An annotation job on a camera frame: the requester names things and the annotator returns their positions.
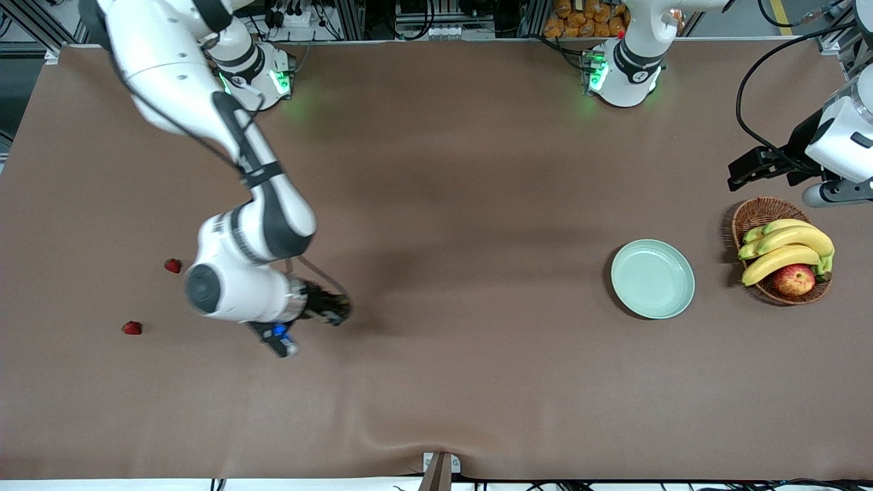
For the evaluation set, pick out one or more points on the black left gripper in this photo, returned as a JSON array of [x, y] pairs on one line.
[[795, 154]]

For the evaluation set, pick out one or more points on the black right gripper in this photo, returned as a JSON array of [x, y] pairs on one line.
[[318, 301]]

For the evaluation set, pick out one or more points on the red strawberry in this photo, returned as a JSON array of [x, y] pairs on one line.
[[131, 328], [172, 265]]

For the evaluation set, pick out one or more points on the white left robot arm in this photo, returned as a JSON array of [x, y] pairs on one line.
[[638, 54]]

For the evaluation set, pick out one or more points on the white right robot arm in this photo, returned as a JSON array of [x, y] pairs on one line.
[[170, 68]]

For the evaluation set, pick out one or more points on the light green round plate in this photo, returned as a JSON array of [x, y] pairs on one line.
[[653, 279]]

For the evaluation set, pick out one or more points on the brown wicker basket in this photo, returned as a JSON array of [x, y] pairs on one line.
[[767, 211]]

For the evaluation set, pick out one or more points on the greenish yellow banana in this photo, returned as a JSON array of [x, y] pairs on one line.
[[784, 224]]

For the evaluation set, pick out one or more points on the red yellow apple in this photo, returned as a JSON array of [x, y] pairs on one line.
[[794, 279]]

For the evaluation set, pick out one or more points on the brown table mat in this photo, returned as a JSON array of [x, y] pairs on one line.
[[443, 170]]

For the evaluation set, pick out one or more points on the pile of orange bread buns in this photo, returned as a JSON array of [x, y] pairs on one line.
[[573, 20]]

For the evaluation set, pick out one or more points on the white power strip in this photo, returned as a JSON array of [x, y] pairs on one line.
[[297, 19]]

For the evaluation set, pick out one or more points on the white connector strip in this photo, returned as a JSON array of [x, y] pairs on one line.
[[447, 31]]

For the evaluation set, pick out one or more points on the metal table bracket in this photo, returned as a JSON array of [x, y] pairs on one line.
[[440, 474]]

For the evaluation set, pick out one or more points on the aluminium frame post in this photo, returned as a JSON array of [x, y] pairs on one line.
[[351, 17]]

